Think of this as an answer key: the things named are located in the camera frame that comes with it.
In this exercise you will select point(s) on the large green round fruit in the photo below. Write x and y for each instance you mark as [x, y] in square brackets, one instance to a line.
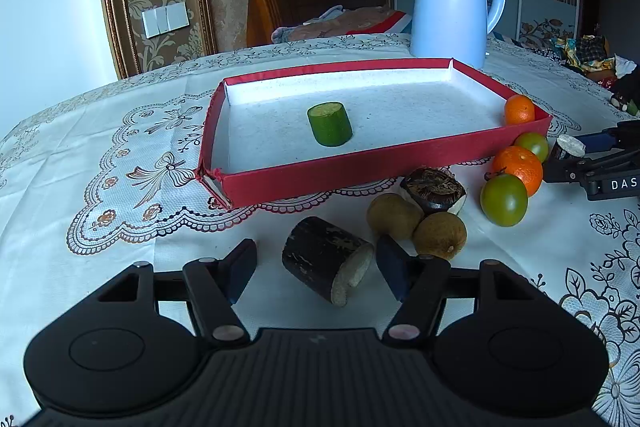
[504, 201]

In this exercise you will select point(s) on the small dark cane piece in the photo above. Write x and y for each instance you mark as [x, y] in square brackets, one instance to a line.
[619, 100]

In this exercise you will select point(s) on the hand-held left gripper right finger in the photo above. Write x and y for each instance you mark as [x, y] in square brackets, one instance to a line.
[392, 272]

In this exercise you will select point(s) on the green cucumber piece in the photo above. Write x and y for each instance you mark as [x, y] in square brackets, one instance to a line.
[330, 124]

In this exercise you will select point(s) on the red shallow cardboard tray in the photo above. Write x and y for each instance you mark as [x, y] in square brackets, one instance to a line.
[350, 172]

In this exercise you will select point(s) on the light blue electric kettle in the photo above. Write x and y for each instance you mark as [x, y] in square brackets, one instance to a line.
[450, 2]

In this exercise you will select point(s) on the orange mandarin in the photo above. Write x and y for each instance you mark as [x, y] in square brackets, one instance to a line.
[520, 169]
[520, 109]

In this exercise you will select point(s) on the small green round fruit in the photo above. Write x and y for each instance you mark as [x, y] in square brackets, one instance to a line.
[534, 146]

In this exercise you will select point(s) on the white lace patterned tablecloth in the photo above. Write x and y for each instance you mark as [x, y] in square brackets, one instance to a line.
[100, 147]

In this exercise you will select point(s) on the short dark sugarcane piece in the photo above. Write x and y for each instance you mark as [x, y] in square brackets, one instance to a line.
[565, 148]

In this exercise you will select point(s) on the knotted dark sugarcane piece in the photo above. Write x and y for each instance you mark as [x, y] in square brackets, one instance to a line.
[434, 189]

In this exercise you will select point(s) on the scuffed black sugarcane piece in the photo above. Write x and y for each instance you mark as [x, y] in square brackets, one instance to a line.
[320, 259]

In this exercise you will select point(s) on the pile of colourful clothes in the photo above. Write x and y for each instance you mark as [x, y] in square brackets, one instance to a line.
[590, 54]

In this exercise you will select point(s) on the folded cloth on chair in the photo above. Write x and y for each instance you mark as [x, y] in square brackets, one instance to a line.
[350, 24]

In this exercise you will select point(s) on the white wall light switch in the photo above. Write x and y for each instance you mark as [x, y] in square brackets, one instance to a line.
[165, 21]

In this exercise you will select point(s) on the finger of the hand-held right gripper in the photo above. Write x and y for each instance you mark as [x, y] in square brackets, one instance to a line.
[597, 142]
[570, 172]

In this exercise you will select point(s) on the brown kiwi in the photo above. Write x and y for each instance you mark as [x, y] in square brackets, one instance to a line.
[440, 236]
[392, 214]

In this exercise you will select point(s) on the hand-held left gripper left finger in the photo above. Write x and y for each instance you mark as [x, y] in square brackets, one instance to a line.
[240, 269]

